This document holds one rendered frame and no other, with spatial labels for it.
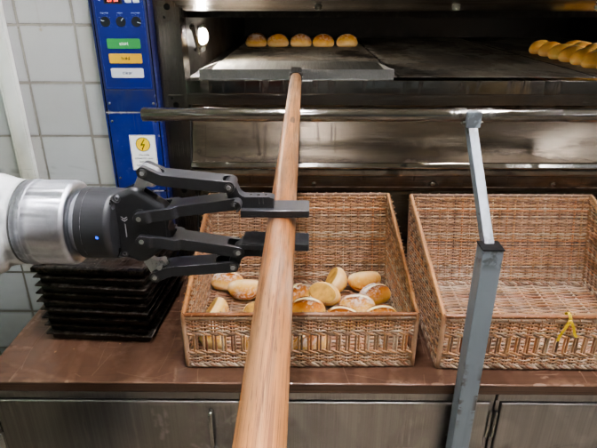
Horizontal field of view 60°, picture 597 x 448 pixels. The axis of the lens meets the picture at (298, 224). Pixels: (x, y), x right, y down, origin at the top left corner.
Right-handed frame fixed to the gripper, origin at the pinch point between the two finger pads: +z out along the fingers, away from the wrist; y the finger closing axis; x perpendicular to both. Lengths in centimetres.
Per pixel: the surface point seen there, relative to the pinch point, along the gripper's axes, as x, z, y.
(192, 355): -49, -24, 56
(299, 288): -76, 1, 54
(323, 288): -76, 8, 53
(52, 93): -98, -70, 4
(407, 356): -51, 27, 57
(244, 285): -77, -15, 53
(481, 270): -40, 37, 27
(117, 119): -96, -51, 11
